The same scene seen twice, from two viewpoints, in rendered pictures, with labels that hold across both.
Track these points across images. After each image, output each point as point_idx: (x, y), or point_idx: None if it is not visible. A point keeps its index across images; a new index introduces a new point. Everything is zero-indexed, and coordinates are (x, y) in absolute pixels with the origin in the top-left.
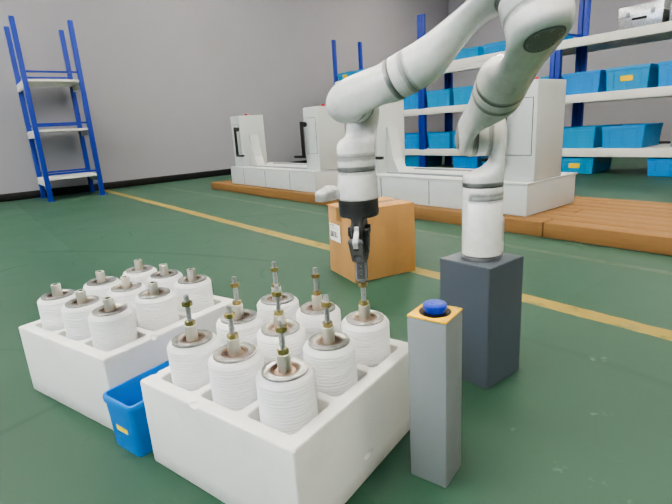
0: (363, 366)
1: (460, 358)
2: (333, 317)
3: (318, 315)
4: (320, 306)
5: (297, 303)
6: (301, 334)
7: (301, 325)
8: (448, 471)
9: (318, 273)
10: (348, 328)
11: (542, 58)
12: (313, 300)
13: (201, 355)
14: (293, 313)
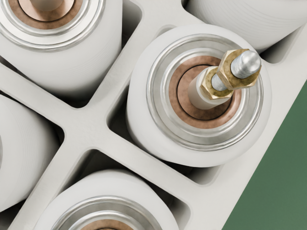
0: (25, 229)
1: None
2: (154, 148)
3: (144, 101)
4: (193, 101)
5: (278, 17)
6: (20, 63)
7: (70, 55)
8: None
9: (240, 83)
10: (52, 205)
11: None
12: (197, 75)
13: None
14: (244, 14)
